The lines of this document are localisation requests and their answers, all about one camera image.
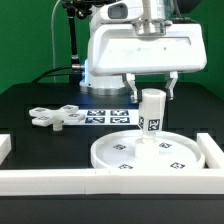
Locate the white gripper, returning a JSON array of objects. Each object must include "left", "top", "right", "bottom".
[{"left": 88, "top": 24, "right": 207, "bottom": 103}]

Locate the white U-shaped fence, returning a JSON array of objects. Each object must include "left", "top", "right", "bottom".
[{"left": 0, "top": 133, "right": 224, "bottom": 196}]

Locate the black cable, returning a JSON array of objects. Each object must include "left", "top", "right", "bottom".
[{"left": 31, "top": 64, "right": 85, "bottom": 84}]

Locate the black camera stand pole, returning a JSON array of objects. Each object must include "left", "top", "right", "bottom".
[{"left": 62, "top": 0, "right": 104, "bottom": 83}]

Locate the white cable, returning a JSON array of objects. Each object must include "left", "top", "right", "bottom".
[{"left": 50, "top": 0, "right": 63, "bottom": 84}]

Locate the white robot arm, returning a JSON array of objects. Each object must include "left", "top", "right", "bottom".
[{"left": 80, "top": 0, "right": 207, "bottom": 102}]

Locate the white marker sheet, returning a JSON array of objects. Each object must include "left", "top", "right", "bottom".
[{"left": 63, "top": 108, "right": 141, "bottom": 127}]

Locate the white cross-shaped table base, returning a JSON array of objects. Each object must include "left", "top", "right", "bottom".
[{"left": 29, "top": 105, "right": 85, "bottom": 131}]

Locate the white round table top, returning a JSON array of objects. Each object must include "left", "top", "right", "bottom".
[{"left": 90, "top": 130, "right": 205, "bottom": 171}]

